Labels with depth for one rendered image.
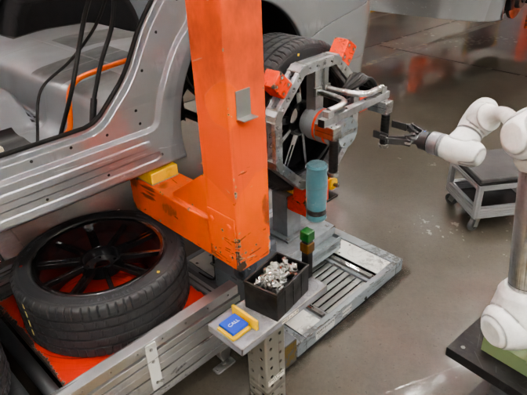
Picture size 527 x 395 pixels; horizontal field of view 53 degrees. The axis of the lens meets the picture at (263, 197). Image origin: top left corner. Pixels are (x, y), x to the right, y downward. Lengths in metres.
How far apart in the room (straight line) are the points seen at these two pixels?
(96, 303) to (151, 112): 0.75
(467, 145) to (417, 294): 0.90
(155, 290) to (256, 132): 0.68
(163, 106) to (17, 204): 0.64
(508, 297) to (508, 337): 0.12
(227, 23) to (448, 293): 1.73
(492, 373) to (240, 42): 1.33
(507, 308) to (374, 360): 0.75
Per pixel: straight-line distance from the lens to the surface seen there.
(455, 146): 2.06
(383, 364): 2.31
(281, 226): 2.57
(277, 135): 2.03
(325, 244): 2.68
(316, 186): 2.13
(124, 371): 1.90
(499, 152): 3.34
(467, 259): 2.96
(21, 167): 1.92
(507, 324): 1.74
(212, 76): 1.61
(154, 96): 2.10
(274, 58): 2.08
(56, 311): 1.95
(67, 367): 2.07
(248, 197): 1.77
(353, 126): 2.16
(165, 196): 2.09
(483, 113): 2.10
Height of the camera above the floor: 1.70
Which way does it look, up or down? 30 degrees down
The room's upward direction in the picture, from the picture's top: 2 degrees counter-clockwise
